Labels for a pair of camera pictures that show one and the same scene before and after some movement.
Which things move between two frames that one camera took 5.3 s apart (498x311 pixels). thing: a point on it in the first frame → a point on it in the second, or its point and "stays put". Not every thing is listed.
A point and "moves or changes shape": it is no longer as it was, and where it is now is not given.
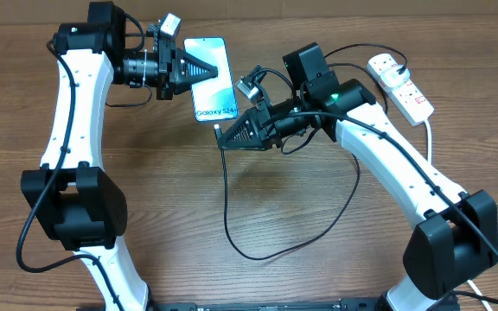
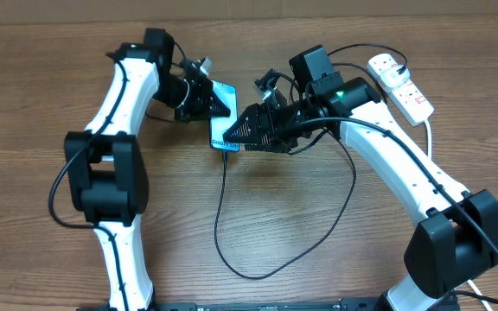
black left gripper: x=174 y=61 → x=203 y=96
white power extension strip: x=409 y=100 stays put
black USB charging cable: x=342 y=199 moves or changes shape
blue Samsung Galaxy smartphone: x=213 y=99 moves or changes shape
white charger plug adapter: x=391 y=78 stays put
